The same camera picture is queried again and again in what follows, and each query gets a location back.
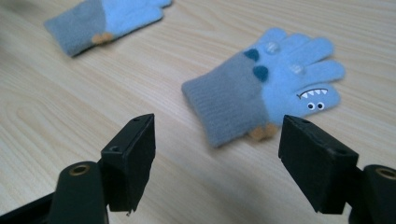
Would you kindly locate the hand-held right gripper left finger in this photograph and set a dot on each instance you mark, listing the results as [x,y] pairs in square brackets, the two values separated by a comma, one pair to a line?
[129,161]

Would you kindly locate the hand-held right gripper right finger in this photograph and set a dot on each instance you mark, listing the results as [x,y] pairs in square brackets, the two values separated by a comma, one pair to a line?
[314,161]

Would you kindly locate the blue grey knitted glove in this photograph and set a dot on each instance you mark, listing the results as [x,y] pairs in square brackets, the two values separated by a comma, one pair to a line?
[102,21]
[243,96]

